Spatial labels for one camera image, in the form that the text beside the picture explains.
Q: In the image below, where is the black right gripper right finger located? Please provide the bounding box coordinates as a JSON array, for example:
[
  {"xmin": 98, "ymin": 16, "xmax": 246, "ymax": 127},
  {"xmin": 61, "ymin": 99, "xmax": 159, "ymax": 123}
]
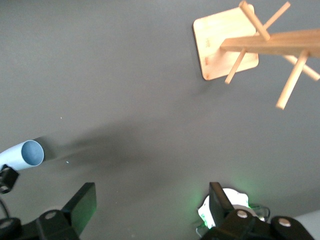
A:
[{"xmin": 199, "ymin": 181, "xmax": 272, "ymax": 240}]

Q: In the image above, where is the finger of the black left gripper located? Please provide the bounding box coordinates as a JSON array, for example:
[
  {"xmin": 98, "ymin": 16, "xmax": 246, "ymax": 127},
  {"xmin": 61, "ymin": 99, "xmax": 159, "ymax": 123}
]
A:
[{"xmin": 0, "ymin": 164, "xmax": 20, "ymax": 195}]

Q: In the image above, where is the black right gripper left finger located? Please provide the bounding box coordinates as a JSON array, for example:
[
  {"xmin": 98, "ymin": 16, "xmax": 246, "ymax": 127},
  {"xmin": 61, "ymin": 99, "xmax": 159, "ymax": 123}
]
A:
[{"xmin": 37, "ymin": 182, "xmax": 97, "ymax": 240}]

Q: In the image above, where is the light blue cup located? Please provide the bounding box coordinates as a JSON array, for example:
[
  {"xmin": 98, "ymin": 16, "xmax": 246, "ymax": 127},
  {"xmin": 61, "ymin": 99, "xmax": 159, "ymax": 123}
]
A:
[{"xmin": 0, "ymin": 139, "xmax": 45, "ymax": 172}]

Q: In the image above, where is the wooden cup rack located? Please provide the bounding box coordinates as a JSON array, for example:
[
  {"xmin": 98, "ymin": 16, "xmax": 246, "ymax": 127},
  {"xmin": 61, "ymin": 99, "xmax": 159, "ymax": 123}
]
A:
[{"xmin": 192, "ymin": 0, "xmax": 320, "ymax": 111}]

